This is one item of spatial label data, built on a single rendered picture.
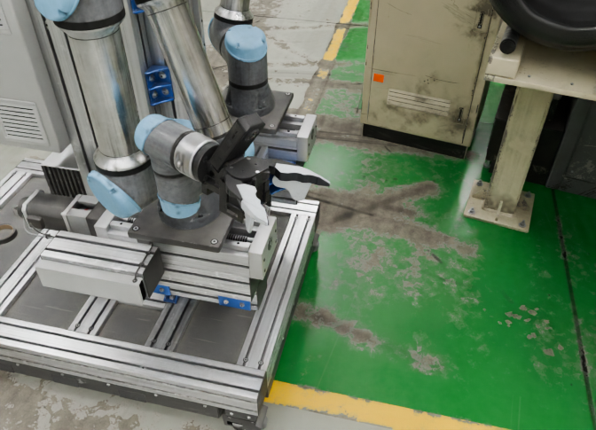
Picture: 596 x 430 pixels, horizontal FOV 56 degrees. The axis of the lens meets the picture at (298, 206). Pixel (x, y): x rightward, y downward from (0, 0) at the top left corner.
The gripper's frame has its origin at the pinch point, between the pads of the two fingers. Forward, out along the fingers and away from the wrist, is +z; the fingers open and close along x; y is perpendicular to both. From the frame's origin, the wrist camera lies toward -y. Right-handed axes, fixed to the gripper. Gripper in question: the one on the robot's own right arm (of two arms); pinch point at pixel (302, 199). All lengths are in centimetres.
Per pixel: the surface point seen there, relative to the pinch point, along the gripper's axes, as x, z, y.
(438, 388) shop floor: -68, 13, 98
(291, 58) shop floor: -219, -172, 77
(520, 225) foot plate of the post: -155, 4, 84
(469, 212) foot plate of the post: -150, -17, 85
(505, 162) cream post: -154, -10, 59
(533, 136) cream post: -153, -3, 44
